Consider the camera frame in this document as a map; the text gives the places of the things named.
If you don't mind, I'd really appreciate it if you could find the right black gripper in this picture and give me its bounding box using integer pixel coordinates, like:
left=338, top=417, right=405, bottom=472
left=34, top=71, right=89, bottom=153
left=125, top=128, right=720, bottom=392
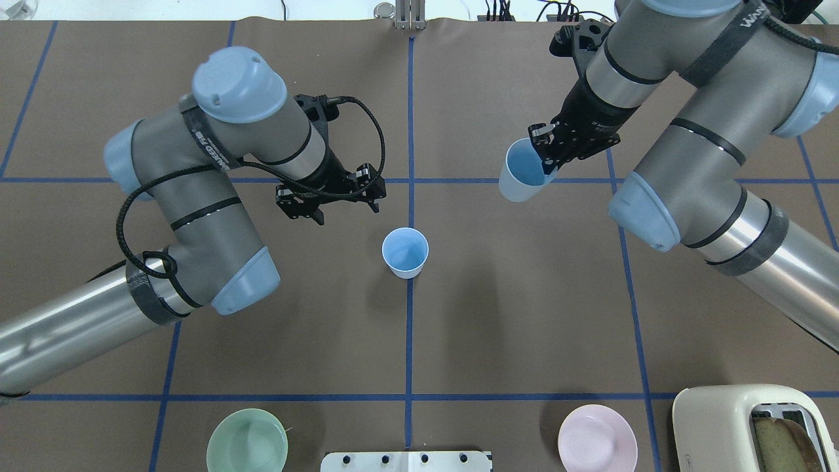
left=528, top=78, right=638, bottom=176

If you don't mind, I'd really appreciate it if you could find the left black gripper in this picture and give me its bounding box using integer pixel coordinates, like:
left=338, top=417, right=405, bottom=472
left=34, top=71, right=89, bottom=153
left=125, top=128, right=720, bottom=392
left=275, top=151, right=386, bottom=226

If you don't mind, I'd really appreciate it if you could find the light blue cup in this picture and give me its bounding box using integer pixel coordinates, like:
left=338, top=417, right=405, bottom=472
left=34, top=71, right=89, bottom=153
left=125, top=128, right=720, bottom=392
left=498, top=138, right=558, bottom=203
left=381, top=227, right=429, bottom=280

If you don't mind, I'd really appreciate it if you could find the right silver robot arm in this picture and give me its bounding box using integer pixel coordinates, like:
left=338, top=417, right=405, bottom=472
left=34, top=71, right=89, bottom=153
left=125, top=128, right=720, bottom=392
left=528, top=1, right=838, bottom=350

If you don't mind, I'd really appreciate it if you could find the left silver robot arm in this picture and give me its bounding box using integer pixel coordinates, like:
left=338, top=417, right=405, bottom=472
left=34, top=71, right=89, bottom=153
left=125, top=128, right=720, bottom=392
left=1, top=46, right=386, bottom=403

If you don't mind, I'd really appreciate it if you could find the green bowl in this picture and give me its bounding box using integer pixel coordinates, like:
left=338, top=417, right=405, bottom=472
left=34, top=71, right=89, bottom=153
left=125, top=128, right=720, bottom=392
left=206, top=408, right=290, bottom=471

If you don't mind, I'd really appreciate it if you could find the pink bowl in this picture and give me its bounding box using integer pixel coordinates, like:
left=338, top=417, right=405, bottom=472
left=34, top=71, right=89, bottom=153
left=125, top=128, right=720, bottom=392
left=557, top=404, right=638, bottom=471

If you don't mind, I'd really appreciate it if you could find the cream toaster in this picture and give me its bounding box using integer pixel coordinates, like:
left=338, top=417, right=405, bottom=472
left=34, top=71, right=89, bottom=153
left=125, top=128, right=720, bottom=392
left=672, top=383, right=837, bottom=471

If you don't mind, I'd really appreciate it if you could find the bread slice in toaster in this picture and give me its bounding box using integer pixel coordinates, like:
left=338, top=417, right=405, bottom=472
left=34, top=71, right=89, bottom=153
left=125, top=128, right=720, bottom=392
left=752, top=416, right=825, bottom=471

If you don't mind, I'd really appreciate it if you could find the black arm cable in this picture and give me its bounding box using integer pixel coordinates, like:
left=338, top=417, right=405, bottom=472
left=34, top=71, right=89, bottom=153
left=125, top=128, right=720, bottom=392
left=116, top=96, right=387, bottom=279

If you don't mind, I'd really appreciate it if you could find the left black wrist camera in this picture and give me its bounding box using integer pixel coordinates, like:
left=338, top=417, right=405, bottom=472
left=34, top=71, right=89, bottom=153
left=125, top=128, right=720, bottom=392
left=294, top=94, right=341, bottom=126

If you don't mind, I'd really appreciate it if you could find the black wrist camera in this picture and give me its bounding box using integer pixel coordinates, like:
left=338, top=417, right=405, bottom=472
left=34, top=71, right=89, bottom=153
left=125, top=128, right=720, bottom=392
left=549, top=19, right=614, bottom=63
left=294, top=94, right=341, bottom=126

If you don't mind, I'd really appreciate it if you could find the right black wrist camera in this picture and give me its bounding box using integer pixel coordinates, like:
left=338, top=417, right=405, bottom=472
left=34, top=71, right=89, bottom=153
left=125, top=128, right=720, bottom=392
left=549, top=19, right=614, bottom=63

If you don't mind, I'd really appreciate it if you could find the aluminium frame post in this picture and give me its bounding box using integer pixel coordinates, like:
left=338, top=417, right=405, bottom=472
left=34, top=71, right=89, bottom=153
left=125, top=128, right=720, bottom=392
left=393, top=0, right=427, bottom=30

